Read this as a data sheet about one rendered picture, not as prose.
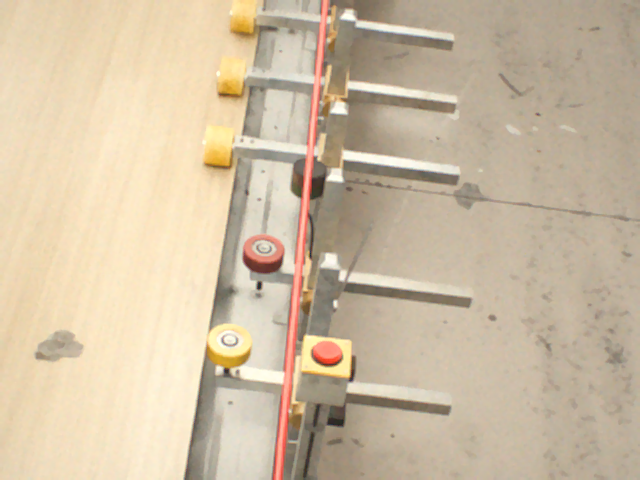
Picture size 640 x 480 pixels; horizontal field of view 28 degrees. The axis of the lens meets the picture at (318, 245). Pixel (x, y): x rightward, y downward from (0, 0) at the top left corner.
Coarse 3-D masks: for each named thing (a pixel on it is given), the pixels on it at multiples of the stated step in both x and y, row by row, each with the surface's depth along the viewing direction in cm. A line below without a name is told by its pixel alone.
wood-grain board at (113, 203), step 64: (0, 0) 295; (64, 0) 298; (128, 0) 301; (192, 0) 305; (0, 64) 276; (64, 64) 279; (128, 64) 282; (192, 64) 285; (0, 128) 260; (64, 128) 263; (128, 128) 265; (192, 128) 268; (0, 192) 246; (64, 192) 248; (128, 192) 250; (192, 192) 253; (0, 256) 233; (64, 256) 235; (128, 256) 237; (192, 256) 239; (0, 320) 221; (64, 320) 223; (128, 320) 225; (192, 320) 227; (0, 384) 211; (64, 384) 213; (128, 384) 214; (192, 384) 216; (0, 448) 201; (64, 448) 203; (128, 448) 204
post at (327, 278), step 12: (324, 264) 203; (336, 264) 203; (324, 276) 205; (336, 276) 204; (324, 288) 206; (336, 288) 206; (324, 300) 208; (312, 312) 210; (324, 312) 210; (312, 324) 212; (324, 324) 212; (324, 336) 214
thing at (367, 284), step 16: (288, 272) 245; (304, 272) 246; (352, 272) 247; (352, 288) 247; (368, 288) 246; (384, 288) 246; (400, 288) 246; (416, 288) 246; (432, 288) 247; (448, 288) 248; (464, 288) 248; (448, 304) 248; (464, 304) 248
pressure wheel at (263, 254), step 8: (248, 240) 244; (256, 240) 244; (264, 240) 245; (272, 240) 244; (248, 248) 242; (256, 248) 243; (264, 248) 242; (272, 248) 243; (280, 248) 243; (248, 256) 241; (256, 256) 241; (264, 256) 241; (272, 256) 241; (280, 256) 242; (248, 264) 242; (256, 264) 241; (264, 264) 240; (272, 264) 241; (280, 264) 243; (256, 272) 242; (264, 272) 242; (272, 272) 242; (256, 288) 250
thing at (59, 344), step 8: (56, 336) 219; (64, 336) 219; (72, 336) 220; (40, 344) 218; (48, 344) 217; (56, 344) 217; (64, 344) 217; (72, 344) 217; (80, 344) 219; (40, 352) 215; (48, 352) 217; (56, 352) 216; (64, 352) 217; (72, 352) 217; (80, 352) 218; (56, 360) 216
